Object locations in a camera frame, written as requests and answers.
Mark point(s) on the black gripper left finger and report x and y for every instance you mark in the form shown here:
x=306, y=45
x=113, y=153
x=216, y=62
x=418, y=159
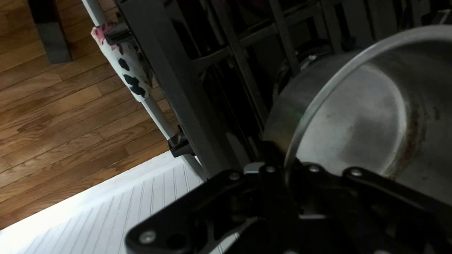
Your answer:
x=254, y=213

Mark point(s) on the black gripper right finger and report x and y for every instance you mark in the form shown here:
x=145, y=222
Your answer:
x=376, y=217

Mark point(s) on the small silver saucepan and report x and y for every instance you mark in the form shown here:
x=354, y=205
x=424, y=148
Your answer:
x=367, y=118

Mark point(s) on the floral kitchen towel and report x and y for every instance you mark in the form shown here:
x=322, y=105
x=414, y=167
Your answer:
x=127, y=66

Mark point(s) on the dark furniture leg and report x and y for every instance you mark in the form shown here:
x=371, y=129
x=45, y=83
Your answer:
x=49, y=29

